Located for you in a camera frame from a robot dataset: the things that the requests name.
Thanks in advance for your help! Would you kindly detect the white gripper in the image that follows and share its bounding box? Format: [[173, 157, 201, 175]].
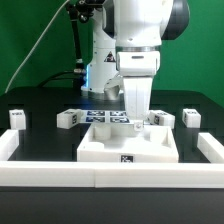
[[117, 51, 160, 131]]

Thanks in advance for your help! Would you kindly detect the white sheet with AprilTags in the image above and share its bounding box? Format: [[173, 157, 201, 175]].
[[80, 110, 134, 124]]

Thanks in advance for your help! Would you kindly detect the white square tabletop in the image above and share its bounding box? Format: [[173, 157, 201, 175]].
[[77, 123, 179, 163]]

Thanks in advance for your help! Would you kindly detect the black cable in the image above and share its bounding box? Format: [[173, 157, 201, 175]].
[[38, 70, 87, 88]]

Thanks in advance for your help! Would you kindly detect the white U-shaped obstacle fence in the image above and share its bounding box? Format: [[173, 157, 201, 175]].
[[0, 130, 224, 189]]

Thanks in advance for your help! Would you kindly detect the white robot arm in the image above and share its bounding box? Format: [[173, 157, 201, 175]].
[[77, 0, 190, 131]]

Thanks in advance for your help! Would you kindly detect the white cable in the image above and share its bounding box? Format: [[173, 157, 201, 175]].
[[4, 0, 72, 94]]

